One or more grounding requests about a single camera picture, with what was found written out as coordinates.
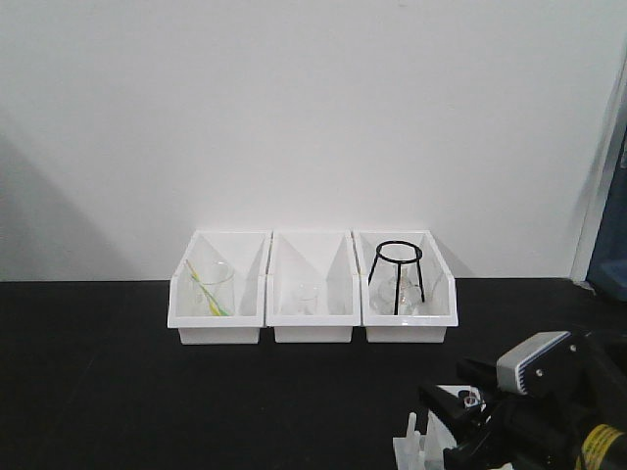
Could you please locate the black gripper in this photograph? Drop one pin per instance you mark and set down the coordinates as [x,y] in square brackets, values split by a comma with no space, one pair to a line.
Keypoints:
[573,417]

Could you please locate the glass test tube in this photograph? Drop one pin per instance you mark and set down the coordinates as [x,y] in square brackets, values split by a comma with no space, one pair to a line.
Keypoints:
[470,398]

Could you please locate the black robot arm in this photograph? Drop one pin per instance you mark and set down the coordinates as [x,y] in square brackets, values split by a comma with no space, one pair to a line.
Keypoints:
[557,400]

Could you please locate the white test tube rack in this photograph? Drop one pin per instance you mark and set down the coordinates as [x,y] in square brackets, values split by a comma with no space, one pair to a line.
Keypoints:
[416,450]

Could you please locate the right white storage bin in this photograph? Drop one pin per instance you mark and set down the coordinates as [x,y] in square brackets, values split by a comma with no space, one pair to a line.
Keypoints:
[435,316]

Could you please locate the white storage bin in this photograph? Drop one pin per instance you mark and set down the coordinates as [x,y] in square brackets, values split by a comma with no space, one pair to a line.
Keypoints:
[248,253]
[435,316]
[324,258]

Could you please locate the glass flask under tripod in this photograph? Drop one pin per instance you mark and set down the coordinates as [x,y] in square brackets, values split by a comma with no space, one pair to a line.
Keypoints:
[394,298]

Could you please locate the small glass beaker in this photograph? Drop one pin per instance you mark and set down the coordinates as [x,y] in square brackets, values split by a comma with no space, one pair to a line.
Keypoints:
[305,298]

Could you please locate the middle white storage bin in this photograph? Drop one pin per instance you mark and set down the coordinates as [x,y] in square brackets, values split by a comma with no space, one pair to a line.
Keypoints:
[324,258]

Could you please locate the left white storage bin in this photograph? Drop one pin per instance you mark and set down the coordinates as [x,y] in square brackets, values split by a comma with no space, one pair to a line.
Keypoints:
[248,253]

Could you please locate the yellow green stirring rod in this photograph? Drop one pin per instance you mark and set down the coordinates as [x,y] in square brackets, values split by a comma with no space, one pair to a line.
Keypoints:
[215,308]

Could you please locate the glass beaker in left bin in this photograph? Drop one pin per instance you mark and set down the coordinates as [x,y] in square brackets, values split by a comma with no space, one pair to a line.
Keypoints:
[218,277]

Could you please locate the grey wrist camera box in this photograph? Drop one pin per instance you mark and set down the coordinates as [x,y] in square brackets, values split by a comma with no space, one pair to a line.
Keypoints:
[512,365]

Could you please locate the black wire tripod stand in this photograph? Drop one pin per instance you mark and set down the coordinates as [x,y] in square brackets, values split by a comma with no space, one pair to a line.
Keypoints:
[393,258]

